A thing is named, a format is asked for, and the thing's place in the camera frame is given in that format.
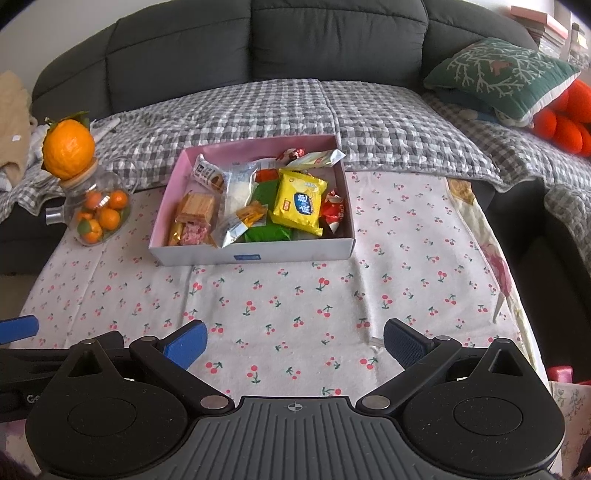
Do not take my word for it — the red candy packet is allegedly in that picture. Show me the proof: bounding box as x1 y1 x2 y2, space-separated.
320 191 348 234

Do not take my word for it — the clear pink wafer packet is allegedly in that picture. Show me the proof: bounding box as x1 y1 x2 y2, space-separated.
175 192 218 227

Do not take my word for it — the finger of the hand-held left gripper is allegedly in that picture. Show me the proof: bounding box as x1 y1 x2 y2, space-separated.
0 315 38 345
0 332 126 388

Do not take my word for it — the silver cracker snack packet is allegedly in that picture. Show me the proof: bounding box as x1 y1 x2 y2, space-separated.
216 200 269 250

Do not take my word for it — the large orange with leaves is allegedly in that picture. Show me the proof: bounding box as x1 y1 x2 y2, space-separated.
42 111 97 181

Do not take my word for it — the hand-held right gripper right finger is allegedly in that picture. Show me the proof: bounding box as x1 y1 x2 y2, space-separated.
356 318 534 413

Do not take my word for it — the clear rice cracker packet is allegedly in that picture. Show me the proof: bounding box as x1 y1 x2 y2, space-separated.
225 161 260 214

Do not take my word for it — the green coral print cushion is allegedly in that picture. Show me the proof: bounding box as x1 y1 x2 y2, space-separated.
422 38 582 128

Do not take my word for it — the dark grey sofa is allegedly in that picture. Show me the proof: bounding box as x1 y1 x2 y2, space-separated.
0 0 591 372

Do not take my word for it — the cherry print tablecloth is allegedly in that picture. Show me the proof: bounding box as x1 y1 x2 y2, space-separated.
9 170 550 408

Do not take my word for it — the pale translucent snack packet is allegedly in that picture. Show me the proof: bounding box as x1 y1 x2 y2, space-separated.
288 148 345 169

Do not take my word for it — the stack of pink books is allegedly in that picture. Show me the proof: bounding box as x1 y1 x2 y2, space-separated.
510 4 570 48

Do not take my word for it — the orange plush toy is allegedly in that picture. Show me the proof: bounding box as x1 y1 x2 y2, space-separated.
530 80 591 157

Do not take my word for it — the yellow snack packet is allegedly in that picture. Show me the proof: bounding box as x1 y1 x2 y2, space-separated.
271 169 328 237

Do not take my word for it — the pile of small tangerines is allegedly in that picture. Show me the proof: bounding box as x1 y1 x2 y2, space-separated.
76 189 130 243

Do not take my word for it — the green snack packet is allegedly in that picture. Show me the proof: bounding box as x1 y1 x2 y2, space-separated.
244 181 294 243

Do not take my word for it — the long white cookie packet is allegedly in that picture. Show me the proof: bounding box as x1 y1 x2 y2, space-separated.
192 154 231 191

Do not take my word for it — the glass teapot with wooden lid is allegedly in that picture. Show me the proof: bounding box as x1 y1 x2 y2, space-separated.
45 157 137 248

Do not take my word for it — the printed table cover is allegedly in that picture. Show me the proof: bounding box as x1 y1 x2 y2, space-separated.
447 176 514 325

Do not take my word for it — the blue cushion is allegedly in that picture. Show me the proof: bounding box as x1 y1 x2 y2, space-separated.
433 89 502 124

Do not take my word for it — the beige knitted cloth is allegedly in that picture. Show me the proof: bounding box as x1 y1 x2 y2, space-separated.
0 71 34 171

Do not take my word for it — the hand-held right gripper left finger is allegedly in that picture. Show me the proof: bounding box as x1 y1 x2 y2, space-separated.
65 320 234 414

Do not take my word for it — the grey checked blanket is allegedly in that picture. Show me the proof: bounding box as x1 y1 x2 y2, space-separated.
0 78 591 243

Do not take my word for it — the floral paper bag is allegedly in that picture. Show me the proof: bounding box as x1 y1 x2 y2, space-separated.
549 381 591 464

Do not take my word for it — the pink cardboard box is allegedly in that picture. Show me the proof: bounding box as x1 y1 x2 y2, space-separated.
148 135 356 268

